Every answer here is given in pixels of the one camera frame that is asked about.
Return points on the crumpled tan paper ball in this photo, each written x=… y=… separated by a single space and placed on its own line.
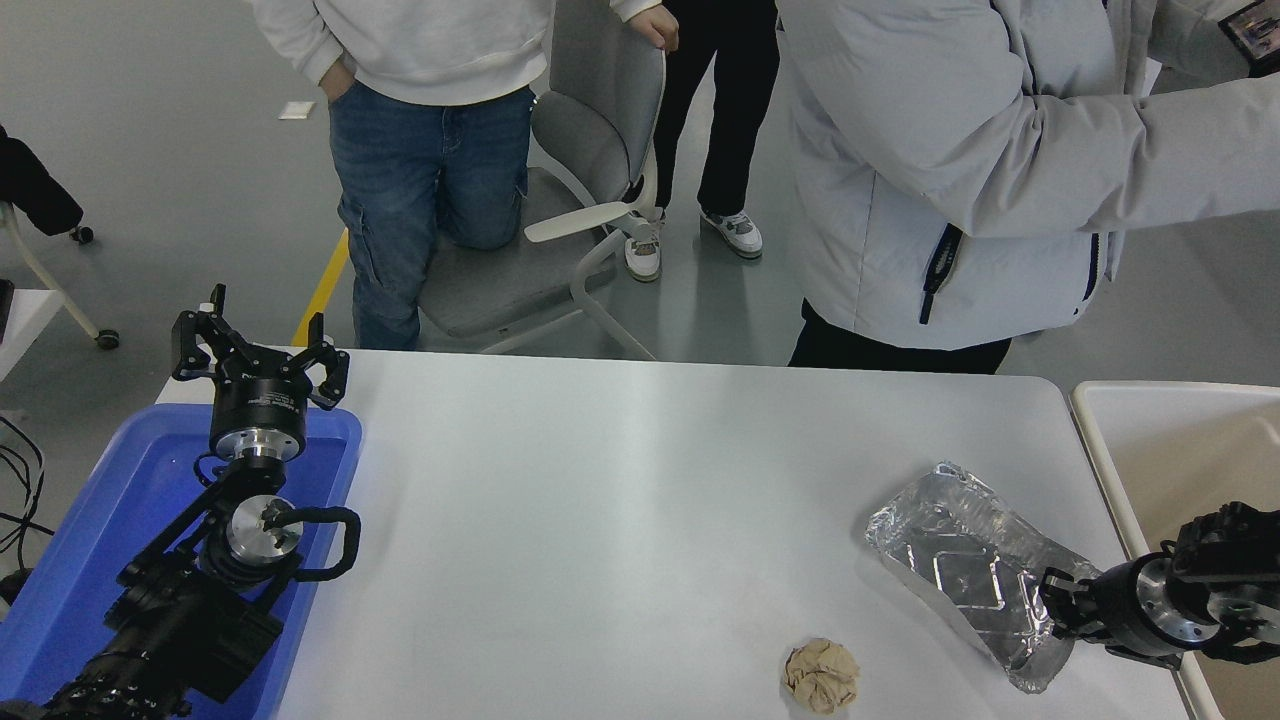
x=822 y=677

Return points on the white side table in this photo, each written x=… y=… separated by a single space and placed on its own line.
x=25 y=320

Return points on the person's left hand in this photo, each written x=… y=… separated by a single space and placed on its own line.
x=658 y=25

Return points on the grey office chair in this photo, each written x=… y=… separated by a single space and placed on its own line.
x=520 y=280

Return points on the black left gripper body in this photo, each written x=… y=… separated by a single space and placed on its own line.
x=258 y=403

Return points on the white paper slip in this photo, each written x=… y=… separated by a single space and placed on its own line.
x=296 y=110

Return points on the blue plastic tray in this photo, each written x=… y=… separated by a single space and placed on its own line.
x=100 y=500

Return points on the person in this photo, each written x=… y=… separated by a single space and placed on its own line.
x=960 y=150
x=725 y=110
x=420 y=170

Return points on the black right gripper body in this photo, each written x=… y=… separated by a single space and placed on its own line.
x=1115 y=605

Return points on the large pale bin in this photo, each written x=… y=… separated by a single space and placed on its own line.
x=1170 y=460

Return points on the person's right hand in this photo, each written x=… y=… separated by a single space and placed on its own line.
x=338 y=82

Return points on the black camera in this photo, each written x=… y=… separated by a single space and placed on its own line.
x=1255 y=35

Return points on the silver foil tray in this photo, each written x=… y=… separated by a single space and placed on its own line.
x=960 y=550

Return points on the black cloth bundle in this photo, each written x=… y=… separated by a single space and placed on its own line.
x=35 y=190

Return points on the white-framed wheeled chair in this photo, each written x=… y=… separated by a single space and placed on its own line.
x=45 y=270

